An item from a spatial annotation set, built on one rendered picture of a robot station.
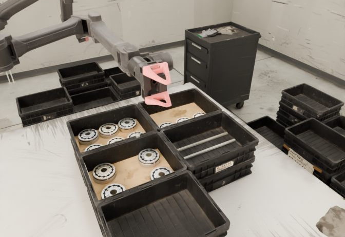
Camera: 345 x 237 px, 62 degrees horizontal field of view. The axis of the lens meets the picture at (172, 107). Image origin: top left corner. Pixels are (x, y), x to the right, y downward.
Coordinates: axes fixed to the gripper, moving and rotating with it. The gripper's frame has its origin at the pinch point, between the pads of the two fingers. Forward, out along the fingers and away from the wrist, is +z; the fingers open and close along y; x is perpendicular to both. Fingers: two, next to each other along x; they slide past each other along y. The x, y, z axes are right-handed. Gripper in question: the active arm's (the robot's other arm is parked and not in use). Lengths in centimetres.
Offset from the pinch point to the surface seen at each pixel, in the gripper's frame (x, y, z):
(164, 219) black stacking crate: -2, 62, -9
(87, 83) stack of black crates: -18, 94, -198
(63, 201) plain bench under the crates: 31, 75, -49
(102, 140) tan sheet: 4, 62, -68
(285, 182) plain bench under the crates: -70, 76, -7
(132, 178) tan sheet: 0, 62, -35
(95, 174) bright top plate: 15, 59, -43
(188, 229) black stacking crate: -8, 62, -1
